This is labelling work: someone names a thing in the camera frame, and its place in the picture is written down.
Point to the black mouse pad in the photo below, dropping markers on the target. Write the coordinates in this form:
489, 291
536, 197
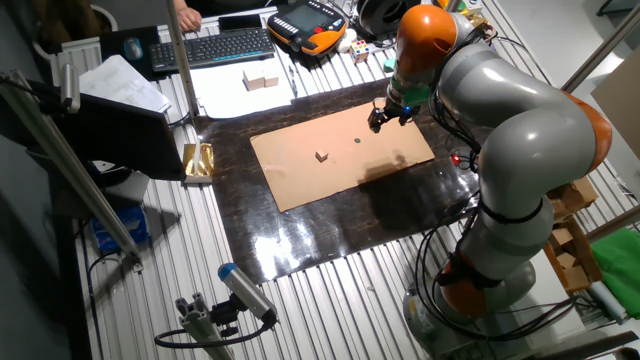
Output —
112, 55

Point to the green cloth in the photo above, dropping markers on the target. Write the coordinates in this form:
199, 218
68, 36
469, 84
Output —
620, 265

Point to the black smartphone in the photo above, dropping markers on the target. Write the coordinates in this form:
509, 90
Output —
240, 22

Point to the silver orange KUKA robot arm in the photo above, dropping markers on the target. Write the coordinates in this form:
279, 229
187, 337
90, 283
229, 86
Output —
530, 135

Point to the red indicator light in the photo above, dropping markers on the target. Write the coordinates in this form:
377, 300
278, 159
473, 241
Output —
455, 159

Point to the white paper stack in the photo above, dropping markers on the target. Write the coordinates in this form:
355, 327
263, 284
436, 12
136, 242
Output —
120, 82

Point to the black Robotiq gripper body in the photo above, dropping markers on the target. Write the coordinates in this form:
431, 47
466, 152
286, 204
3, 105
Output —
402, 112

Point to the upright aluminium profile post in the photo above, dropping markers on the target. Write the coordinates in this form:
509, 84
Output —
180, 60

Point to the white paper sheet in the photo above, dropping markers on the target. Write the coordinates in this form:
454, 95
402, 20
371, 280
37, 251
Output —
225, 97

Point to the aluminium frame strut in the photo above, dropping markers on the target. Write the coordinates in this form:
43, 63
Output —
600, 50

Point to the small pale wooden block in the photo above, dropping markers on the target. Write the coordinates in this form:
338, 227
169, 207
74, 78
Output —
271, 78

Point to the white small boxes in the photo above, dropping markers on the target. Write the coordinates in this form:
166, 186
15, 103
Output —
253, 80

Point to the person's bare hand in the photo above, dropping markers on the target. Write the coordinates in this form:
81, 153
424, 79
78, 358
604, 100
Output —
189, 19

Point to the brown cardboard sheet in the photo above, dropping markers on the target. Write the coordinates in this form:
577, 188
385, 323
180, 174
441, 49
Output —
340, 175

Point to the black filament spool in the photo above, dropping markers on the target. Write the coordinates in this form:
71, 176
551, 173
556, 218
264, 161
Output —
380, 15

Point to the orange black teach pendant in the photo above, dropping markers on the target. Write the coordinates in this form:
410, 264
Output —
305, 22

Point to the green wrist adapter plate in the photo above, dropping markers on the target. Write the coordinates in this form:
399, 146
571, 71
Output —
417, 95

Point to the white tape roll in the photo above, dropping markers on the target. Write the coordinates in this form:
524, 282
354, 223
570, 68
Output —
346, 41

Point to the small open cardboard box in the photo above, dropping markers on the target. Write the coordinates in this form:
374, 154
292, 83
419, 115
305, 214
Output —
575, 195

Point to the small teal object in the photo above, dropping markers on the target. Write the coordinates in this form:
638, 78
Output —
389, 65

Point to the colourful puzzle cube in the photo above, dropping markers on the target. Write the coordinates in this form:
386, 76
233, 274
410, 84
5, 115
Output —
359, 51

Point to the slanted aluminium profile beam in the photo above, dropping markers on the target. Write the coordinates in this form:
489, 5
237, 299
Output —
65, 165

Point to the dark marble pattern mat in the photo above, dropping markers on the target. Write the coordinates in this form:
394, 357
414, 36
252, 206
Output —
240, 200

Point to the black laptop screen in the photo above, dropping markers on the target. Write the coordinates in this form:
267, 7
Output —
130, 140

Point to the grey computer mouse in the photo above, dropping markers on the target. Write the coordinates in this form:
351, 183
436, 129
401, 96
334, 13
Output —
133, 49

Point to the silver depth camera blue end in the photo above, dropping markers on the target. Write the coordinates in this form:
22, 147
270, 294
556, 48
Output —
245, 290

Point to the blue box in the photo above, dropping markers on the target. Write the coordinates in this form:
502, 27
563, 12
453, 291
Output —
120, 227

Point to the grey aluminium camera mount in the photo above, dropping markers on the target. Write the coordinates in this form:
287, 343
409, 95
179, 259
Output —
200, 327

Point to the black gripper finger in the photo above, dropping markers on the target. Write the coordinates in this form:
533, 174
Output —
386, 116
375, 121

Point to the black computer keyboard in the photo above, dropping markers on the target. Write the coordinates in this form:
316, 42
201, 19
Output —
210, 50

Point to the large open cardboard box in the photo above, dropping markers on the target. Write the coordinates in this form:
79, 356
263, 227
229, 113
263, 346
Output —
575, 260

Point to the gold foil packet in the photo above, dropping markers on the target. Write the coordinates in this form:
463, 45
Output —
191, 161

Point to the brown board panel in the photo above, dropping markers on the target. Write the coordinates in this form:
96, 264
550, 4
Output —
620, 100

